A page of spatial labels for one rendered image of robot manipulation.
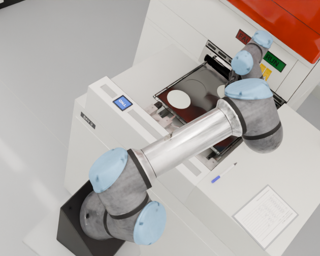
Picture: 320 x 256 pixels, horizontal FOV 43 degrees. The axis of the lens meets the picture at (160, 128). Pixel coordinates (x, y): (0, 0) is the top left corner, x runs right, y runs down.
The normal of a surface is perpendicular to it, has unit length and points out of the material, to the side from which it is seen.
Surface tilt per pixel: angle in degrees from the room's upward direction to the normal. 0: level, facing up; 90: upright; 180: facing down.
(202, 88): 0
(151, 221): 52
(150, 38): 90
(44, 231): 0
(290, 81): 90
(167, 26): 90
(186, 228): 90
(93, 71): 0
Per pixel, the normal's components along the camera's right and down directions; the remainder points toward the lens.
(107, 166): -0.50, -0.77
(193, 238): -0.66, 0.48
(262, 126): 0.08, 0.40
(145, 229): 0.78, 0.09
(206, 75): 0.25, -0.58
